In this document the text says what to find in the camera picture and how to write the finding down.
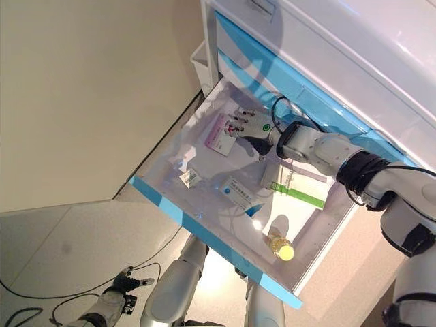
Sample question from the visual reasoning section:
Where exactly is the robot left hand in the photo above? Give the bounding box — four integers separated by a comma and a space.
112, 267, 155, 294

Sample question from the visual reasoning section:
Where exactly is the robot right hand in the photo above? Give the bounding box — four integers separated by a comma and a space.
223, 108, 283, 161

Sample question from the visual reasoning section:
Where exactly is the pink white medicine box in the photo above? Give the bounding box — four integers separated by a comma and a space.
204, 112, 239, 157

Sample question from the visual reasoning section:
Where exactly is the white drawer with blue handle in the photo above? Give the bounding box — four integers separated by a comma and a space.
129, 80, 358, 309
214, 10, 420, 168
216, 49, 375, 137

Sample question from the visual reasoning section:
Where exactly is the blue white medicine box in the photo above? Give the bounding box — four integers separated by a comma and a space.
219, 175, 265, 217

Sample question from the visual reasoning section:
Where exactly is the white green medicine box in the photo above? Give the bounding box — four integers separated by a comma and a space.
260, 163, 337, 211

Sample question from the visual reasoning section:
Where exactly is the yellow capped medicine bottle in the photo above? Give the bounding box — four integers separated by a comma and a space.
262, 224, 296, 263

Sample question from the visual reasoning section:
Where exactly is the silver robot left leg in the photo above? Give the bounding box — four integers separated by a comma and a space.
140, 234, 211, 327

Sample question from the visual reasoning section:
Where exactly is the silver robot leg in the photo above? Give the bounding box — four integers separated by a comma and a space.
234, 267, 286, 327
140, 234, 211, 327

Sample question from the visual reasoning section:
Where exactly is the small white side bin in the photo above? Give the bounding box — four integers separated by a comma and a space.
189, 40, 214, 98

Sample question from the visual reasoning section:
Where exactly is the small white barcode box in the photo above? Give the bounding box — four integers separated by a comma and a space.
179, 168, 200, 188

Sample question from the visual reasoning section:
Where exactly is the white medical trolley cart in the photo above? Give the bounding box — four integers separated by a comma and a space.
200, 0, 436, 171

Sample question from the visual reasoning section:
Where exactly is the cart label sticker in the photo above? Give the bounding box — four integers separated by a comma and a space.
247, 0, 277, 16

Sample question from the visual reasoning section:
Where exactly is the silver robot right leg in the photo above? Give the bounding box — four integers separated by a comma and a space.
234, 267, 286, 327

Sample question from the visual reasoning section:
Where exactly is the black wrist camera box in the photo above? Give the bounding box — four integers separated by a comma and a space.
119, 294, 138, 316

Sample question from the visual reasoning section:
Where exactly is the black floor cable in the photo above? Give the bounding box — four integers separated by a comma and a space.
0, 230, 183, 300

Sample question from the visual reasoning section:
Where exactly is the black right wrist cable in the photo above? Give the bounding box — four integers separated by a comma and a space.
270, 95, 436, 208

